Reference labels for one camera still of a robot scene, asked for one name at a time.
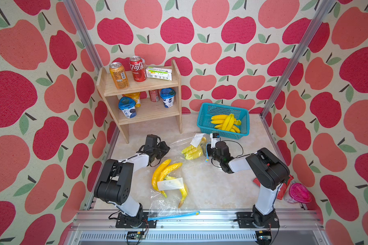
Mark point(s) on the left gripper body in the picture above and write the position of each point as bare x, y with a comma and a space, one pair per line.
160, 151

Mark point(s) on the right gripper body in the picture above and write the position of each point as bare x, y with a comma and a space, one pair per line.
212, 153

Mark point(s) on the bananas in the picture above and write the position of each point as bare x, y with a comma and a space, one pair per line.
167, 180
191, 152

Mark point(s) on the banana bunch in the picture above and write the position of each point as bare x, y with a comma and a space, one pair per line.
218, 121
229, 122

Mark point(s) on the teal plastic basket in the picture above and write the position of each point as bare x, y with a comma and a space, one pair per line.
208, 110

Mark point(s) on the zip-top bag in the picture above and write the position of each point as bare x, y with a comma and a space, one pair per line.
191, 139
160, 209

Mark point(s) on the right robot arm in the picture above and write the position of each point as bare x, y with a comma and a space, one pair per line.
270, 171

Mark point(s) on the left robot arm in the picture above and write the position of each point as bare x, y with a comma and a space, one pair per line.
114, 183

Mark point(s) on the red chips bag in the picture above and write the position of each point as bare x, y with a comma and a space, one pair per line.
283, 189

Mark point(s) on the wooden shelf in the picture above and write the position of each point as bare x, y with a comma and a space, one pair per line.
149, 110

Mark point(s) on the blue yogurt cup left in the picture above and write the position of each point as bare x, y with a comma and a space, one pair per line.
128, 107

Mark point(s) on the blue yogurt cup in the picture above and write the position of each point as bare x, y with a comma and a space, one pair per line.
128, 107
167, 95

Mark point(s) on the small red can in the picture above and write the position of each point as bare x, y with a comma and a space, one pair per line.
154, 95

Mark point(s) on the blue yogurt cup right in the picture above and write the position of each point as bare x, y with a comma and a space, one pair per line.
167, 95

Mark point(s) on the yellow yogurt cup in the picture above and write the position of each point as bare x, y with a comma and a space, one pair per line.
136, 97

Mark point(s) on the green white box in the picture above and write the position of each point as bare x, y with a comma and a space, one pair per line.
159, 73

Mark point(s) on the red cola can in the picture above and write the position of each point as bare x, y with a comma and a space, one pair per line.
138, 69

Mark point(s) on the orange soda can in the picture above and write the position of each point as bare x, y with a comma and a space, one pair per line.
119, 76

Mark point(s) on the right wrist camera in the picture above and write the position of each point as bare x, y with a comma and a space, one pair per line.
215, 138

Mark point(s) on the aluminium front rail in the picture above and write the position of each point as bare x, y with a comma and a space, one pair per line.
210, 227

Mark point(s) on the left aluminium corner post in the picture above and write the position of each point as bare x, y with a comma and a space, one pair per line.
83, 32

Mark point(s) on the aluminium corner post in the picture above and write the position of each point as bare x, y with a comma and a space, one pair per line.
320, 14
83, 32

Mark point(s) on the right aluminium corner post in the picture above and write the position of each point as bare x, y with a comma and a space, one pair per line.
320, 14

